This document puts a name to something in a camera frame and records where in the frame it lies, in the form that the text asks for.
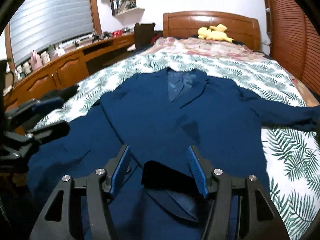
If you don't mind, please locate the pink bottle on desk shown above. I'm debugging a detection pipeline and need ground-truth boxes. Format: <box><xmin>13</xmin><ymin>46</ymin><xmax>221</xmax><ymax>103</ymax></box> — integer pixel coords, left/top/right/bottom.
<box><xmin>30</xmin><ymin>50</ymin><xmax>43</xmax><ymax>71</ymax></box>

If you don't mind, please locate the dark wooden chair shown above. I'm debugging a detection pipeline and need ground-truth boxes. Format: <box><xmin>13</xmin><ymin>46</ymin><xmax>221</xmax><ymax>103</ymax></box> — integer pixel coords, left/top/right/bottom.
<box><xmin>133</xmin><ymin>23</ymin><xmax>155</xmax><ymax>49</ymax></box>

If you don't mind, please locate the wooden louvered wardrobe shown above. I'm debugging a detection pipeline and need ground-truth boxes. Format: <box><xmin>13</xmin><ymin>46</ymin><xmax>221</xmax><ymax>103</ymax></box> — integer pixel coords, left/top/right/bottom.
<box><xmin>264</xmin><ymin>0</ymin><xmax>319</xmax><ymax>94</ymax></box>

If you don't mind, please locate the grey window blind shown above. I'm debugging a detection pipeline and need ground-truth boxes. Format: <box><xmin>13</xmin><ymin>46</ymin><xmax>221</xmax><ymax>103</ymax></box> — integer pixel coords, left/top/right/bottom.
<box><xmin>10</xmin><ymin>0</ymin><xmax>94</xmax><ymax>65</ymax></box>

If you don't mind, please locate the wooden bed headboard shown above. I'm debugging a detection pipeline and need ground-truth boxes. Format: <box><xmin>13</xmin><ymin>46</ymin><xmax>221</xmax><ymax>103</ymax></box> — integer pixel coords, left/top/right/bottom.
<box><xmin>163</xmin><ymin>11</ymin><xmax>261</xmax><ymax>50</ymax></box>

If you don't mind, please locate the yellow plush toy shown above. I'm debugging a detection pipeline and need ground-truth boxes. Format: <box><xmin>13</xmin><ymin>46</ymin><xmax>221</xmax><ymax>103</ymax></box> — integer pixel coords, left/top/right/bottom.
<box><xmin>197</xmin><ymin>24</ymin><xmax>233</xmax><ymax>43</ymax></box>

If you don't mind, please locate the floral pink bed sheet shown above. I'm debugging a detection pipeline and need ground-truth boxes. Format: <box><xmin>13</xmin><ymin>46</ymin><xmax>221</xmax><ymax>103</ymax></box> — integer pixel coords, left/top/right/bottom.
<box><xmin>142</xmin><ymin>37</ymin><xmax>267</xmax><ymax>62</ymax></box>

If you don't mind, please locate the leaf print bed blanket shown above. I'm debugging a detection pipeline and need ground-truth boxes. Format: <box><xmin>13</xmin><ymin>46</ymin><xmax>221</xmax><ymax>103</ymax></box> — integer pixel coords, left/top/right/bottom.
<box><xmin>37</xmin><ymin>51</ymin><xmax>319</xmax><ymax>239</ymax></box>

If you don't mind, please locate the navy blue suit jacket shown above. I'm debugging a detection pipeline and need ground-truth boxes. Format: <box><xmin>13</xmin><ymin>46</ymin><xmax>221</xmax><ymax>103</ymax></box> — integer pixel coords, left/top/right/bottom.
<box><xmin>28</xmin><ymin>68</ymin><xmax>319</xmax><ymax>239</ymax></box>

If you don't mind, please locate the red item on desk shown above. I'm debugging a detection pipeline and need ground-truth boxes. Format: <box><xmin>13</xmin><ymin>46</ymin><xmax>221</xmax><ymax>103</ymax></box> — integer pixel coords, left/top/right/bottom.
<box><xmin>111</xmin><ymin>30</ymin><xmax>123</xmax><ymax>37</ymax></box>

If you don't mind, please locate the long wooden desk cabinet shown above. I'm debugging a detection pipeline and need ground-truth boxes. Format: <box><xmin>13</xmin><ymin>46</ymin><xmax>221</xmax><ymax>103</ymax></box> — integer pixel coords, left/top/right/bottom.
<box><xmin>4</xmin><ymin>34</ymin><xmax>135</xmax><ymax>109</ymax></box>

